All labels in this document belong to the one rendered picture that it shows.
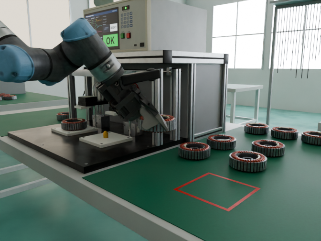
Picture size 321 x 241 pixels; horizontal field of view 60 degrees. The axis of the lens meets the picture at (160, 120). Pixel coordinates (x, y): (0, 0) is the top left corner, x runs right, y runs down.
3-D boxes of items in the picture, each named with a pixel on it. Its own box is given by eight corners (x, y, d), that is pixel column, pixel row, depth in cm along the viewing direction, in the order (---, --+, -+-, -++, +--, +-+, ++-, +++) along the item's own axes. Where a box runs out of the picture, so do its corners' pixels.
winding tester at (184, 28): (147, 51, 105) (146, -7, 102) (85, 54, 135) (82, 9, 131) (206, 54, 133) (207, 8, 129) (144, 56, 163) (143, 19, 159)
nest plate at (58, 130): (67, 136, 117) (67, 133, 116) (51, 130, 127) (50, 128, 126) (98, 130, 127) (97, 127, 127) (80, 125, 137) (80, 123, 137)
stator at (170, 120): (146, 135, 75) (146, 121, 74) (132, 126, 85) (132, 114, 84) (182, 131, 80) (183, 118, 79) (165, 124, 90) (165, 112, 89)
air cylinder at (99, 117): (101, 127, 133) (101, 116, 132) (92, 125, 138) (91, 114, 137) (110, 126, 136) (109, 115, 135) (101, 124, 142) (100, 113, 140)
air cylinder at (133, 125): (134, 136, 116) (134, 123, 115) (123, 133, 122) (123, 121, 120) (143, 134, 120) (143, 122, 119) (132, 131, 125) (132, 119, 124)
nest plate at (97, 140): (101, 147, 100) (101, 145, 100) (79, 140, 110) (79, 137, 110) (132, 140, 111) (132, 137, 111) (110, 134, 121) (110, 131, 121)
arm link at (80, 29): (62, 30, 71) (87, 11, 69) (90, 64, 76) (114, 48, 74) (51, 39, 65) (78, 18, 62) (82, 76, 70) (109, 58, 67)
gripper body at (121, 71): (120, 117, 81) (93, 85, 76) (141, 98, 83) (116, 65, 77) (129, 123, 74) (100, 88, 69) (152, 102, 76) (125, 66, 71)
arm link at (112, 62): (107, 52, 76) (116, 51, 68) (117, 66, 78) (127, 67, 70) (86, 70, 74) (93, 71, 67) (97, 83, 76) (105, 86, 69)
